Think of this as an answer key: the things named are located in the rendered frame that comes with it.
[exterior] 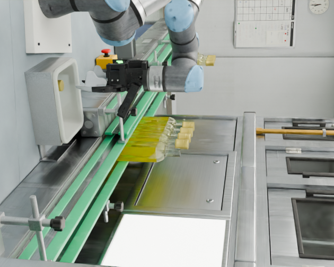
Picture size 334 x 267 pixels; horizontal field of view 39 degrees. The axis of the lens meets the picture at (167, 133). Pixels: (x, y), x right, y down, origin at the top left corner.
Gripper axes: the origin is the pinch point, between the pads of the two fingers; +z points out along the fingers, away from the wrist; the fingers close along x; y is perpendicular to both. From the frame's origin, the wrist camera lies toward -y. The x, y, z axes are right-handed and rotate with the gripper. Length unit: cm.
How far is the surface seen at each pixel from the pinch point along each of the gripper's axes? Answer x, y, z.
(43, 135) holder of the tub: 9.1, -12.3, 10.3
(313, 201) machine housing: -15, -44, -70
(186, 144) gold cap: -17.7, -25.3, -27.7
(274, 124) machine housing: -83, -41, -61
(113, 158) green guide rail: 1.2, -22.6, -7.5
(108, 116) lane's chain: -21.9, -17.2, -0.1
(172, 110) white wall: -614, -213, 74
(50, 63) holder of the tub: 0.0, 6.9, 9.2
